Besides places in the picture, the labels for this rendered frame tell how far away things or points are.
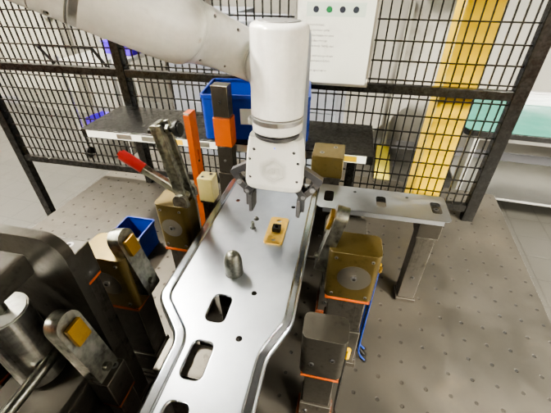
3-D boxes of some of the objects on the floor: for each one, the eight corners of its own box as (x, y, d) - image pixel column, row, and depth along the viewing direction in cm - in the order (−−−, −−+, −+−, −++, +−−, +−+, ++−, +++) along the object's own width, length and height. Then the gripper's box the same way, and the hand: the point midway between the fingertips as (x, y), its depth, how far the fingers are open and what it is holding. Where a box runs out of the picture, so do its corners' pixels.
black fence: (430, 347, 154) (653, -105, 63) (65, 279, 187) (-134, -80, 97) (425, 321, 165) (609, -94, 74) (81, 261, 199) (-82, -75, 108)
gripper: (331, 122, 56) (321, 206, 66) (234, 113, 58) (238, 194, 69) (328, 140, 50) (317, 229, 60) (219, 129, 52) (226, 215, 63)
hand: (275, 206), depth 64 cm, fingers open, 8 cm apart
